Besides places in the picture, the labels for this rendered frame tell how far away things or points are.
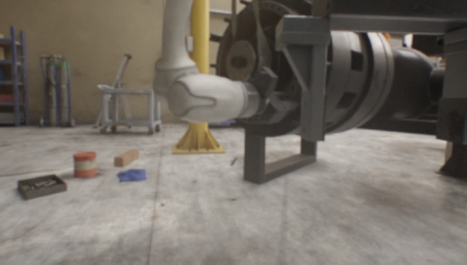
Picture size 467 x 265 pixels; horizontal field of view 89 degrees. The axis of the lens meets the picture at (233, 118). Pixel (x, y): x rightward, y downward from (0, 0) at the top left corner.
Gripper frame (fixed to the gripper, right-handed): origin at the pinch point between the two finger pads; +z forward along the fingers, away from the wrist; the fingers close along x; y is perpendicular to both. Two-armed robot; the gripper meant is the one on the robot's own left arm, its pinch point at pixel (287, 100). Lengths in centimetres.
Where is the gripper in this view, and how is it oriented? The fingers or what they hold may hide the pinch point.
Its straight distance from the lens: 75.4
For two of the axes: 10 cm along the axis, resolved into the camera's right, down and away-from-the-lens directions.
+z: 7.5, -0.4, 6.6
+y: -4.4, 7.1, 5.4
